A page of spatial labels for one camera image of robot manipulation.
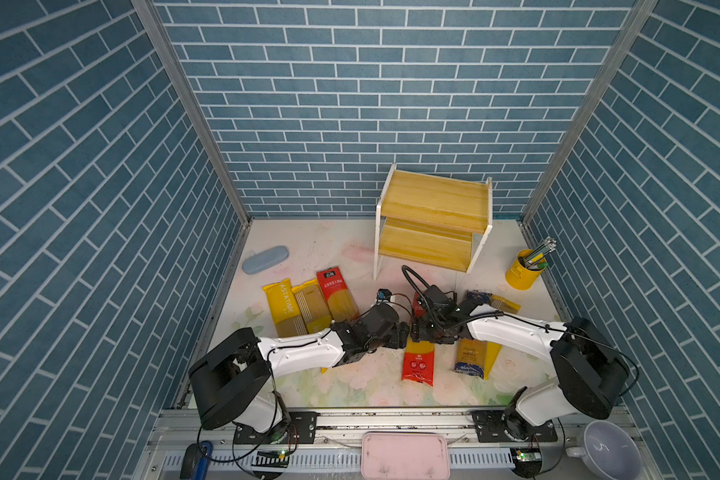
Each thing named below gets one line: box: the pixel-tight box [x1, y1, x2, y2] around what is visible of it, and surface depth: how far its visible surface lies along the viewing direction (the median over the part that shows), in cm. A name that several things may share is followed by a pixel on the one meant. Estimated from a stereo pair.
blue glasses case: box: [242, 245, 290, 275], surface depth 108 cm
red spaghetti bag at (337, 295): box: [316, 266, 361, 322], surface depth 100 cm
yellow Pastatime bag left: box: [291, 278, 332, 334], surface depth 96 cm
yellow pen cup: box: [506, 249, 547, 291], surface depth 98 cm
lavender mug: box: [565, 420, 643, 480], surface depth 68 cm
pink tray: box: [361, 432, 450, 480], surface depth 69 cm
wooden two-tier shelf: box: [373, 163, 493, 280], surface depth 86 cm
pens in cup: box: [518, 238, 557, 270], surface depth 96 cm
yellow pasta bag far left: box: [262, 278, 308, 338], surface depth 96 cm
